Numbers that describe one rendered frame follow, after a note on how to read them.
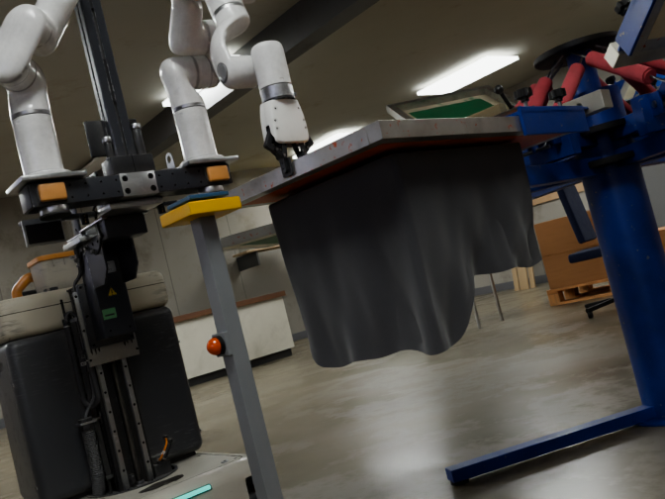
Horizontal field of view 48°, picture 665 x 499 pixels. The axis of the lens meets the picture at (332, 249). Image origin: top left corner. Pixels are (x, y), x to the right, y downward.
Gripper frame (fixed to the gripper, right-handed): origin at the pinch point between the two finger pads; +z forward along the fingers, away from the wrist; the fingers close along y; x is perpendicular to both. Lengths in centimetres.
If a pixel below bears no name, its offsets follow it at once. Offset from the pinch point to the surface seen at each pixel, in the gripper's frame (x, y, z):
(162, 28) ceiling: -345, -203, -198
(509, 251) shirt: 22, -40, 30
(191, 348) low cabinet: -638, -337, 53
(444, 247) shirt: 22.1, -17.2, 25.3
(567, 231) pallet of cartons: -253, -542, 24
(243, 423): -12, 20, 52
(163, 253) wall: -866, -460, -87
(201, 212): -5.4, 23.1, 6.7
